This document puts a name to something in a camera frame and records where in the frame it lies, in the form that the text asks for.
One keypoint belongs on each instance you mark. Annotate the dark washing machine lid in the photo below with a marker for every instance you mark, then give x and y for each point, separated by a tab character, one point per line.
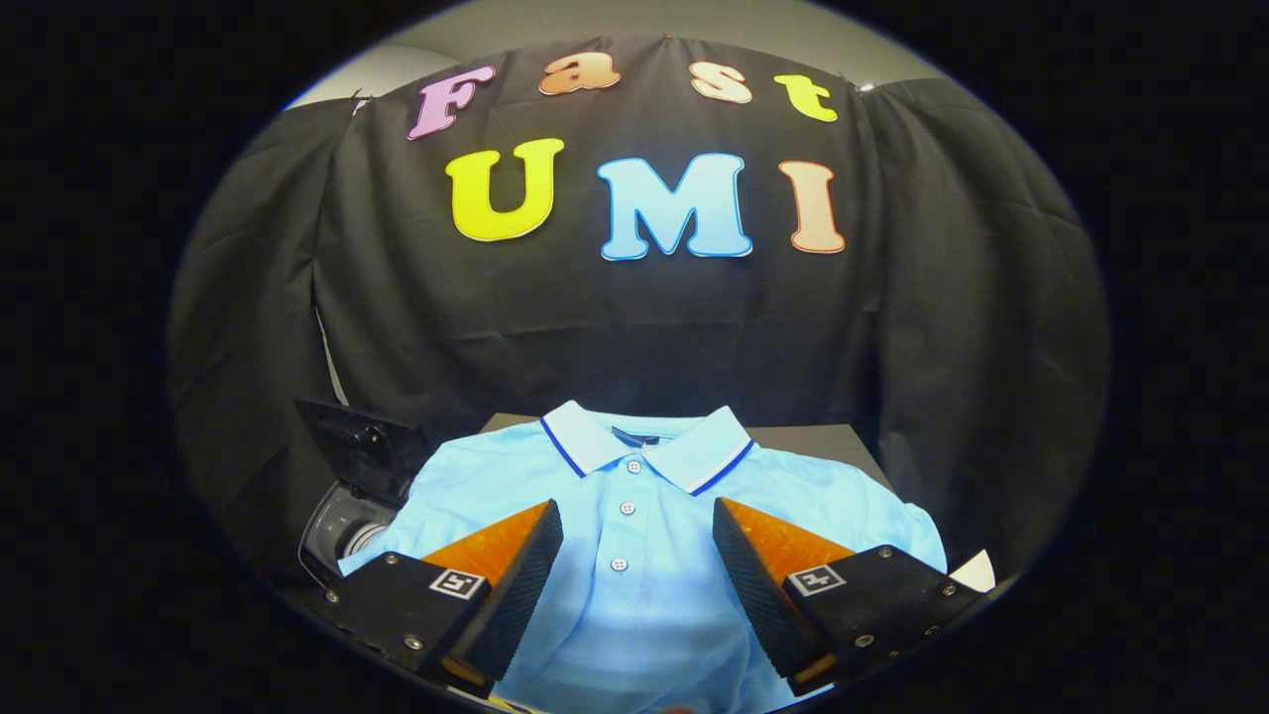
362	441

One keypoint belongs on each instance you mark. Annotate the beige cabinet with black frame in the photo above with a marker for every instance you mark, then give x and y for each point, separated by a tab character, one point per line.
823	441

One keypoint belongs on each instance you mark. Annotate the light blue polo shirt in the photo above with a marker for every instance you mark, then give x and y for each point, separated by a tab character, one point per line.
634	516

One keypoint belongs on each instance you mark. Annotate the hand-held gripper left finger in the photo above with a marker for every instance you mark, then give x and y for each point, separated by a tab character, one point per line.
516	595

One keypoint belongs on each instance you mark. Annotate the black backdrop cloth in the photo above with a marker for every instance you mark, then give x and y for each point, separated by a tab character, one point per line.
595	327

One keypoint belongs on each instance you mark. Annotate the white paper sheet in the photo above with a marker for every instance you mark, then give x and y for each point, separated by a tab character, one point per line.
974	573

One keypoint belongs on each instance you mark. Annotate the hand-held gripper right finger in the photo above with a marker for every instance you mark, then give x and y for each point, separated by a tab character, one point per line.
758	595

